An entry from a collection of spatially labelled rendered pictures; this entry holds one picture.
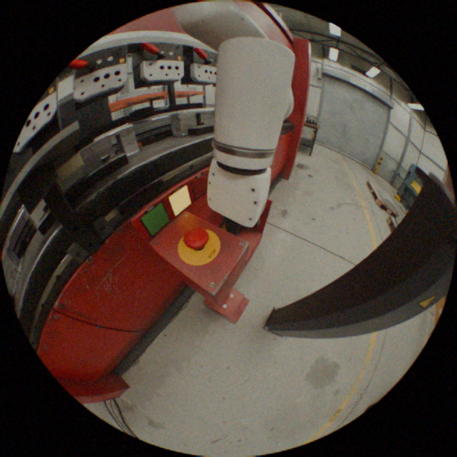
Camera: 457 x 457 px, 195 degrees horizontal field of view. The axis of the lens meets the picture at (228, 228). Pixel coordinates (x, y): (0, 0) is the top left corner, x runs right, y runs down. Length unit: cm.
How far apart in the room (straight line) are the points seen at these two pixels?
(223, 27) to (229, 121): 15
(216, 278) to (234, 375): 89
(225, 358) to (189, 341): 25
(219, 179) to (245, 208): 6
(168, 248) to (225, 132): 19
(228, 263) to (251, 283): 83
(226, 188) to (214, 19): 25
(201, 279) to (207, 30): 34
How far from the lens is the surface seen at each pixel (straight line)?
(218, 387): 107
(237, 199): 20
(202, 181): 30
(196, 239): 19
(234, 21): 24
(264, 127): 15
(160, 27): 63
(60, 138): 19
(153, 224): 25
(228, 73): 16
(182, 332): 101
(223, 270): 20
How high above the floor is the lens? 96
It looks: 49 degrees down
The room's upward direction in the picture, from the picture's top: straight up
